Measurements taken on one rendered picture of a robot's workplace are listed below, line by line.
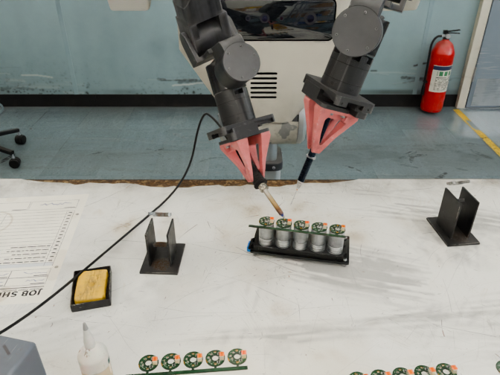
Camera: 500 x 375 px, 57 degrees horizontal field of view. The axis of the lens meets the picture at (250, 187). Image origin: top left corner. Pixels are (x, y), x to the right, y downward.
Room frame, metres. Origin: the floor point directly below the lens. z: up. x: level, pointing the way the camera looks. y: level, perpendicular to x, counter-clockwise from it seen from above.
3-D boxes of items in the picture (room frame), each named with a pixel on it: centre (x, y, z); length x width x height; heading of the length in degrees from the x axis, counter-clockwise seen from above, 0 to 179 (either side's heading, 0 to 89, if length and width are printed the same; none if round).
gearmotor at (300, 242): (0.59, -0.08, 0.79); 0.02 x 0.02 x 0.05
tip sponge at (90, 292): (0.51, 0.24, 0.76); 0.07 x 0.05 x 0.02; 14
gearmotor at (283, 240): (0.59, -0.05, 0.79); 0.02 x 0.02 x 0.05
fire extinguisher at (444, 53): (3.07, -1.29, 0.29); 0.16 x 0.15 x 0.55; 90
